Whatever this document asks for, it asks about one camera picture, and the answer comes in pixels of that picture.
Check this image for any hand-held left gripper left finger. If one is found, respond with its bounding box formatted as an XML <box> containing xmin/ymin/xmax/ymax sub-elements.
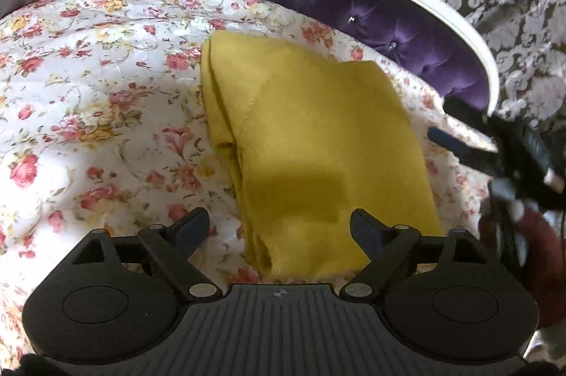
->
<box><xmin>71</xmin><ymin>207</ymin><xmax>223</xmax><ymax>302</ymax></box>

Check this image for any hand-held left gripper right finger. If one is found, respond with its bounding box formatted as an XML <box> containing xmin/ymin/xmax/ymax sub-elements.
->
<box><xmin>340</xmin><ymin>208</ymin><xmax>492</xmax><ymax>302</ymax></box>

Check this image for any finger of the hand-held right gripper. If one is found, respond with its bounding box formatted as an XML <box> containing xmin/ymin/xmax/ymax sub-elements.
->
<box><xmin>443</xmin><ymin>97</ymin><xmax>493</xmax><ymax>130</ymax></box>
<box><xmin>428</xmin><ymin>127</ymin><xmax>502</xmax><ymax>178</ymax></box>

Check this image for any yellow knit sweater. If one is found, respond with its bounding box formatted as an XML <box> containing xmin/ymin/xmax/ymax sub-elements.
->
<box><xmin>200</xmin><ymin>30</ymin><xmax>445</xmax><ymax>279</ymax></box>

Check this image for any person's right forearm red sleeve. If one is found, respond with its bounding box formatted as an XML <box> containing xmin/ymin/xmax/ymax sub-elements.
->
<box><xmin>478</xmin><ymin>203</ymin><xmax>566</xmax><ymax>330</ymax></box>

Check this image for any floral quilted bedspread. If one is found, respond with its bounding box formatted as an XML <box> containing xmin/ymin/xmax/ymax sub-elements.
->
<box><xmin>0</xmin><ymin>0</ymin><xmax>500</xmax><ymax>359</ymax></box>

